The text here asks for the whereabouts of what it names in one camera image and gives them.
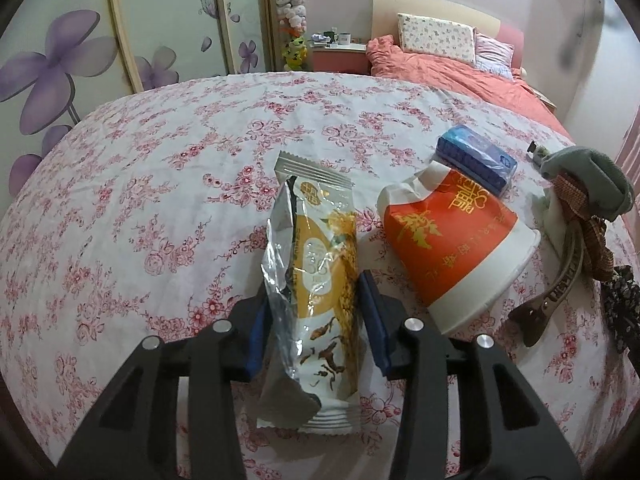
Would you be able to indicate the dark mug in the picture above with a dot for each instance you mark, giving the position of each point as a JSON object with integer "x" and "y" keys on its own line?
{"x": 328, "y": 37}

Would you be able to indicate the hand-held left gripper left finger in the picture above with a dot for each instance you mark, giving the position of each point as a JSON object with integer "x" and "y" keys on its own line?
{"x": 257, "y": 332}

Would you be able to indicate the pink floral bedsheet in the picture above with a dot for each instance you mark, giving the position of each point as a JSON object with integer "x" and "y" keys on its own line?
{"x": 150, "y": 210}

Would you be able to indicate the floral pillow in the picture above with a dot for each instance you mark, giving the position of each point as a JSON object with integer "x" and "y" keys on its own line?
{"x": 435, "y": 37}

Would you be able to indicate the orange duvet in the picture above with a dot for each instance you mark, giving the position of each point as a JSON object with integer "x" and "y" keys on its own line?
{"x": 440, "y": 75}

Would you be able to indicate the striped pillow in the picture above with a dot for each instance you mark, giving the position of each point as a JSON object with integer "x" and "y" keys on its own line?
{"x": 495, "y": 55}

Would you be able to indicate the orange white paper cup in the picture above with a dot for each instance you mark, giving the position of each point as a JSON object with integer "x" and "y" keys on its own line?
{"x": 450, "y": 240}

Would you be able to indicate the hanging column of plush toys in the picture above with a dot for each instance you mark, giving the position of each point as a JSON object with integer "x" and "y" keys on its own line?
{"x": 292, "y": 5}

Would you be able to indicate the green tube with black cap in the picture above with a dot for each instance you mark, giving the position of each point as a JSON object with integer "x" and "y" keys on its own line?
{"x": 537, "y": 153}

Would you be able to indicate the white mug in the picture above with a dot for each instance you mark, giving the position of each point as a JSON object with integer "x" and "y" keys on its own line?
{"x": 343, "y": 38}

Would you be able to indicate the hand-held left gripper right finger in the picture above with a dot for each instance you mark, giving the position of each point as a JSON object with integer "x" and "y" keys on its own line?
{"x": 374, "y": 320}

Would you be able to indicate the dark floral cloth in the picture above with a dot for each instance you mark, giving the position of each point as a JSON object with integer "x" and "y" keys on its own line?
{"x": 622, "y": 305}

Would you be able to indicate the wardrobe with purple flowers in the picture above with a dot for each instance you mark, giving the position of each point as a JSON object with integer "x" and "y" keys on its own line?
{"x": 165, "y": 10}

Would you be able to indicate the pink white nightstand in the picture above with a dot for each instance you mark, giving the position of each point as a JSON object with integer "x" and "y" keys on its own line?
{"x": 340, "y": 60}

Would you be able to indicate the wooden bedside table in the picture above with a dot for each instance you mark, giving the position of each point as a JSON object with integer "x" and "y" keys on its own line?
{"x": 544, "y": 99}

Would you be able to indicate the blue tissue packet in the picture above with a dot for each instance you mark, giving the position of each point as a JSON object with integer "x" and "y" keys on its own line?
{"x": 475, "y": 152}

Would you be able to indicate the cream pink headboard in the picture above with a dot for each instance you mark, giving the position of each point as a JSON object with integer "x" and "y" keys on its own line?
{"x": 425, "y": 5}

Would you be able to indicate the yellow white snack wrapper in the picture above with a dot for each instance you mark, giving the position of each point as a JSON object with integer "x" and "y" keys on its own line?
{"x": 325, "y": 260}

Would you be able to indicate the pink striped curtain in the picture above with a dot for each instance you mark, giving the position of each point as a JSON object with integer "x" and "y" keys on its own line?
{"x": 631, "y": 145}

